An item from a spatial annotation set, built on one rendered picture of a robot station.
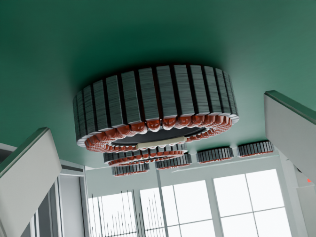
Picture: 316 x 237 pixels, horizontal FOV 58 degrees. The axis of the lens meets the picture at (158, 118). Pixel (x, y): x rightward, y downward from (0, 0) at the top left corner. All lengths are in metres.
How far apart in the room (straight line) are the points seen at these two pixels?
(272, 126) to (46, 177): 0.13
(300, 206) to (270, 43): 0.90
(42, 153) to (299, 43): 0.16
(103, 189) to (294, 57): 6.55
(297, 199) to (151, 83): 0.93
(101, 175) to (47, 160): 6.54
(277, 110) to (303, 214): 0.90
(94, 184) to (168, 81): 6.59
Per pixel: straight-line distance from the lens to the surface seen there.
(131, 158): 0.34
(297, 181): 1.00
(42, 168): 0.17
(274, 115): 0.17
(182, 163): 0.82
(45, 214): 0.52
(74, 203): 0.70
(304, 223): 1.06
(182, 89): 0.15
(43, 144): 0.17
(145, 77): 0.15
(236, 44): 0.16
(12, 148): 0.41
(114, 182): 6.67
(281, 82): 0.26
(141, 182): 6.64
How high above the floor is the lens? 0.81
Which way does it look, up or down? 12 degrees down
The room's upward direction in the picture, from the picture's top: 171 degrees clockwise
